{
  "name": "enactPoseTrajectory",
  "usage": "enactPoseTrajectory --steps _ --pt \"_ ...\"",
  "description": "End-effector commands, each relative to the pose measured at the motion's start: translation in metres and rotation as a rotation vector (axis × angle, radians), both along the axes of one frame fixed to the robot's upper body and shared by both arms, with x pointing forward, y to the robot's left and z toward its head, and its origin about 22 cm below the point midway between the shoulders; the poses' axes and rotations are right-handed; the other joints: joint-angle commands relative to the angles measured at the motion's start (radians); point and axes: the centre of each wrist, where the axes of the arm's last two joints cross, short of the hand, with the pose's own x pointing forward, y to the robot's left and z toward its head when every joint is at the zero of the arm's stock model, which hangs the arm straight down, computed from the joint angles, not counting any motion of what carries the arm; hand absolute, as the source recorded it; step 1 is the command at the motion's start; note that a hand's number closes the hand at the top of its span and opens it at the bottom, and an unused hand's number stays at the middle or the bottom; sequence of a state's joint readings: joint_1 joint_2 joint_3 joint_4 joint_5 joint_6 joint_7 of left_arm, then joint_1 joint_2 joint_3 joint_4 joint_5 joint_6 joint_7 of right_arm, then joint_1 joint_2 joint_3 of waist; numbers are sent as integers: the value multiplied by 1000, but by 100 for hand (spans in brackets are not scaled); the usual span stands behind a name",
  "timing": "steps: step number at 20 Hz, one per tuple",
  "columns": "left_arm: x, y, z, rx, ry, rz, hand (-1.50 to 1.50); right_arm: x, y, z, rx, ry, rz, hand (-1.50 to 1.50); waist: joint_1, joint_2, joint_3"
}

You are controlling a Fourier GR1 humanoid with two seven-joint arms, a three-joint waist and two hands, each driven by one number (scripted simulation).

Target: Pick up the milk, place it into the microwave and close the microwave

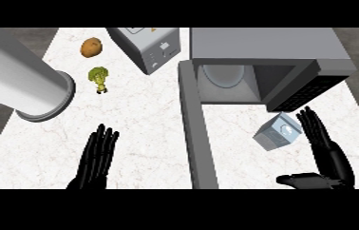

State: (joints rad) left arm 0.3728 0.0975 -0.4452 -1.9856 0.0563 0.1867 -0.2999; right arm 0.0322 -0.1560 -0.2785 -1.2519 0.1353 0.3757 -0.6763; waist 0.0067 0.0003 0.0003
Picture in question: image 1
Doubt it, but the grey microwave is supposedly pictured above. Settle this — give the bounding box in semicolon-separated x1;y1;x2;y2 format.
189;28;359;113

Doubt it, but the grey toaster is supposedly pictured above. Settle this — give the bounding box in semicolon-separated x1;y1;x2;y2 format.
105;28;182;76

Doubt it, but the glass microwave turntable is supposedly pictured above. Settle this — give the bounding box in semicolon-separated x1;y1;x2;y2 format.
202;65;247;89

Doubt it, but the large pale grey cylinder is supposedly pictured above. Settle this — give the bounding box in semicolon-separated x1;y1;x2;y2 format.
0;28;77;124

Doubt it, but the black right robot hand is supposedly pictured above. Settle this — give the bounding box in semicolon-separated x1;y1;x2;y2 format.
275;105;356;190

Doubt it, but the green broccoli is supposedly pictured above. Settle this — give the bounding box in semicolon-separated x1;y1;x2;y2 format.
87;66;111;95

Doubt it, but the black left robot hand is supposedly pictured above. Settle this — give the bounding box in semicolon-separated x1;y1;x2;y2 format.
65;123;121;190

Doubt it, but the brown potato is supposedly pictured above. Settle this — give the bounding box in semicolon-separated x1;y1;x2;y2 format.
78;37;103;59

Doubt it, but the grey microwave door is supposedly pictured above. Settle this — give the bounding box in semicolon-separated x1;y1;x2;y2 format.
177;59;220;190

